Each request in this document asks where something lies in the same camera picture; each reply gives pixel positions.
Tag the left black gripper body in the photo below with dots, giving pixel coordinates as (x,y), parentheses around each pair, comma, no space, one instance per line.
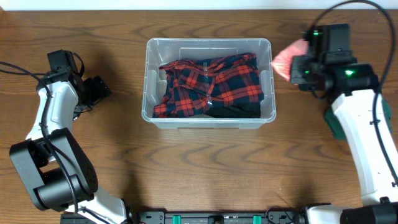
(97,89)

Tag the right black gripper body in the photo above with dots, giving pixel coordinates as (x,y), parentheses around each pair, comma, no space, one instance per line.
(308,71)

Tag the pink garment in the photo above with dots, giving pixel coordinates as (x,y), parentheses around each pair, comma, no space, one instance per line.
(282,63)

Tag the black garment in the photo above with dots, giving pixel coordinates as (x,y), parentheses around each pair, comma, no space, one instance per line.
(239,110)

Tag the red navy plaid shirt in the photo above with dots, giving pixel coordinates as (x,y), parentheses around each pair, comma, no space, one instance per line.
(195,86)

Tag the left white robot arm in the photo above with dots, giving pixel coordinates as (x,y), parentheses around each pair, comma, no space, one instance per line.
(55,171)

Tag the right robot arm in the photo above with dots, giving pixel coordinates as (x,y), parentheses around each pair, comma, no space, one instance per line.
(350,88)

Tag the dark green folded garment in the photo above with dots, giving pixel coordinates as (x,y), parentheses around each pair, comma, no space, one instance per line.
(337,129)

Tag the clear plastic storage bin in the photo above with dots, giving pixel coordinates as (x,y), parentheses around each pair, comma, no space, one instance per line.
(161,51)

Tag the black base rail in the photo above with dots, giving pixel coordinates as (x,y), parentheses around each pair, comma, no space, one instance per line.
(217,217)

